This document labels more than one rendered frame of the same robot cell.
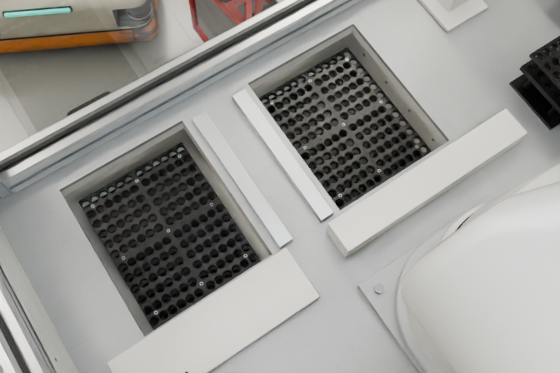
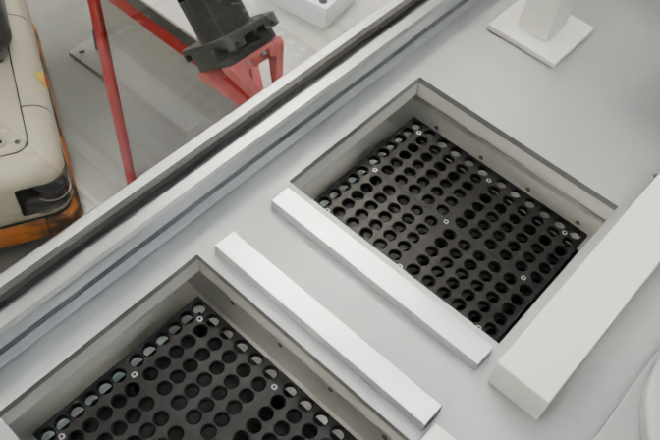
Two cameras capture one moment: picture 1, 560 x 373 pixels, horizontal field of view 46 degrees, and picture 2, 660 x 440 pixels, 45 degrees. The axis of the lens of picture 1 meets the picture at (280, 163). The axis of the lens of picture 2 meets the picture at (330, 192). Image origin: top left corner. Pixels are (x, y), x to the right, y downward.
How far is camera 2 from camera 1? 33 cm
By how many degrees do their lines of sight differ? 17
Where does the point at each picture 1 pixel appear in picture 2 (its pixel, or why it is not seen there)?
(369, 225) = (565, 351)
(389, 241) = (595, 376)
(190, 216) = (243, 415)
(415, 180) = (605, 265)
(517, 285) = not seen: outside the picture
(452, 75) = (582, 120)
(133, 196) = (134, 402)
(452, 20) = (555, 50)
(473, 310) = not seen: outside the picture
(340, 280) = not seen: outside the picture
